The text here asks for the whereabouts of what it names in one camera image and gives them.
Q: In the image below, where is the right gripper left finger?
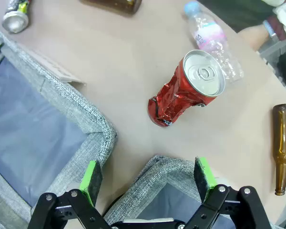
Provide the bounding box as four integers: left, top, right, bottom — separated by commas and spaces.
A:
28, 160, 110, 229

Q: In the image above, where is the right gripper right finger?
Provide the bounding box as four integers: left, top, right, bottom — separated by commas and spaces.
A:
184, 156, 272, 229

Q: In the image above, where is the crushed red soda can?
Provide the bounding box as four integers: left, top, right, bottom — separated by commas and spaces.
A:
147, 49, 226, 128

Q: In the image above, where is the brown glass bottle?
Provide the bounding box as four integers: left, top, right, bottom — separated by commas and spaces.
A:
80, 0, 143, 17
272, 104, 286, 196

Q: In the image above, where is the plastic bottle with pink label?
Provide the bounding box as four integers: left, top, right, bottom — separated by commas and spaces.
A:
184, 1, 245, 83

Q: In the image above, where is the person's left forearm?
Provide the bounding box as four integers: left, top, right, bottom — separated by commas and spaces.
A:
238, 20, 277, 52

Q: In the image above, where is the grey fabric basket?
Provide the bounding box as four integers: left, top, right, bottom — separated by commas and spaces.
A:
0, 40, 117, 229
104, 155, 239, 229

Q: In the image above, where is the crushed black silver can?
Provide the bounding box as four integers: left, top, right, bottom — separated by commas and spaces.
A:
1, 0, 33, 34

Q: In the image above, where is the beige paper card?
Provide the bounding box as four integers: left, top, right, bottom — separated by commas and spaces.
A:
19, 44, 86, 84

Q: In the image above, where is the blue wristband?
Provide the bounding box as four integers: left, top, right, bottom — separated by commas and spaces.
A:
263, 20, 277, 38

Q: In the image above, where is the dark green garment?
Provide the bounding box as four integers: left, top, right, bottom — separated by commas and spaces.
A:
196, 0, 286, 33

